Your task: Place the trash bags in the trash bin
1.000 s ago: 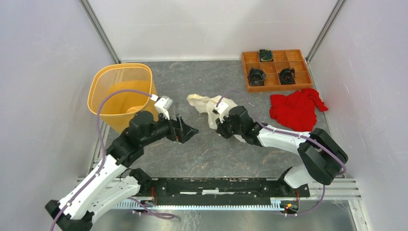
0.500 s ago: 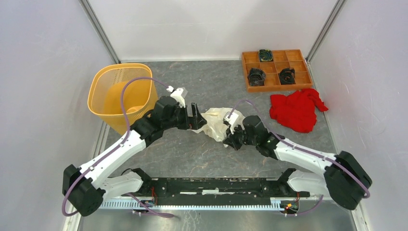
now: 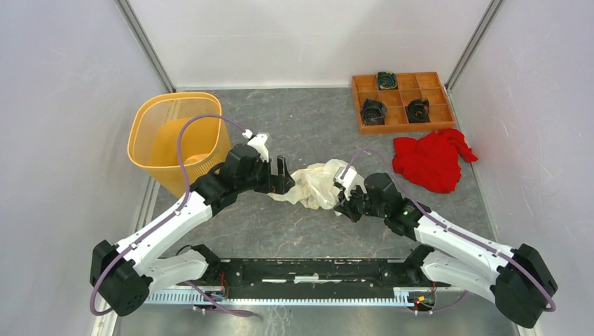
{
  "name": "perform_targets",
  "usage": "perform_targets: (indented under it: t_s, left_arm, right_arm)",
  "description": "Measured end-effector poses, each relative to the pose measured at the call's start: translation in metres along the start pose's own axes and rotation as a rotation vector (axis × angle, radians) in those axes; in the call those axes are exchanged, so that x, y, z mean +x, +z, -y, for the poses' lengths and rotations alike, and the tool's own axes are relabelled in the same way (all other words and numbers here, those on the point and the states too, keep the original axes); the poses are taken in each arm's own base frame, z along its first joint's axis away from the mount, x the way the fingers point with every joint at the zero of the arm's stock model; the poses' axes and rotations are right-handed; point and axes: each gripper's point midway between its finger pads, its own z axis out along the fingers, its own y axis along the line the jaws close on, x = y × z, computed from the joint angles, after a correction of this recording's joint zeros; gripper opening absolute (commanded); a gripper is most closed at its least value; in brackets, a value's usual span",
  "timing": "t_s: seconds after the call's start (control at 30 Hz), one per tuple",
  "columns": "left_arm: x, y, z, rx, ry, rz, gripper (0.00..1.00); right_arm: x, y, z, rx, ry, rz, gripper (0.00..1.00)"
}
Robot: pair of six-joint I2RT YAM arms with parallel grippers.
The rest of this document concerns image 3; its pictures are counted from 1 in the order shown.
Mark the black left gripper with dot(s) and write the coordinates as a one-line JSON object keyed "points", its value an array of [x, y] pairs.
{"points": [[279, 184]]}

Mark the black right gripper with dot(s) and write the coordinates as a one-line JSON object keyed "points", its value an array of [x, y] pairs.
{"points": [[344, 205]]}

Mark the cream translucent plastic trash bag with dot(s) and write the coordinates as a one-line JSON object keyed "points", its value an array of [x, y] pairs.
{"points": [[314, 187]]}

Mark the yellow mesh trash bin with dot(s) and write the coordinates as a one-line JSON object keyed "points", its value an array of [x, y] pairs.
{"points": [[157, 131]]}

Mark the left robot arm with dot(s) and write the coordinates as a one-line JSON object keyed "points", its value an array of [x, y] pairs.
{"points": [[127, 272]]}

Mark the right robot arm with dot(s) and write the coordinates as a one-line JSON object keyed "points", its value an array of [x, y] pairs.
{"points": [[516, 280]]}

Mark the dark rolled item left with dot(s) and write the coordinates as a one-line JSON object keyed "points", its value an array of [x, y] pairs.
{"points": [[373, 112]]}

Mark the dark rolled item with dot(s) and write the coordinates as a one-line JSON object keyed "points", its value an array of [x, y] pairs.
{"points": [[386, 81], [373, 112], [417, 111]]}

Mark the red cloth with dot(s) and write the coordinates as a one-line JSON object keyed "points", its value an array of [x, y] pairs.
{"points": [[433, 160]]}

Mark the wooden compartment tray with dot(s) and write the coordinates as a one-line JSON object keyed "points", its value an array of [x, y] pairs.
{"points": [[409, 86]]}

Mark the dark rolled item right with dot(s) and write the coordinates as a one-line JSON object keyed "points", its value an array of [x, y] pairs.
{"points": [[417, 111]]}

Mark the dark rolled item top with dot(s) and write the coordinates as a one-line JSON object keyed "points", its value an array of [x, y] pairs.
{"points": [[386, 81]]}

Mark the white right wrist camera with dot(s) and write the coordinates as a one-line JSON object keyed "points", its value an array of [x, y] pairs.
{"points": [[348, 177]]}

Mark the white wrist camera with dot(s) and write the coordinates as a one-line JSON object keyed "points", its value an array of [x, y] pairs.
{"points": [[259, 143], [348, 177]]}

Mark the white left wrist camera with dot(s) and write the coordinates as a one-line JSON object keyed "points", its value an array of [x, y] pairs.
{"points": [[259, 143]]}

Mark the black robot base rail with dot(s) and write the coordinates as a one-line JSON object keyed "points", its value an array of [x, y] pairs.
{"points": [[312, 278]]}

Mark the white toothed cable rail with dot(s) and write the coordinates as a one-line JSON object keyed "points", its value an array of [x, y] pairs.
{"points": [[192, 297]]}

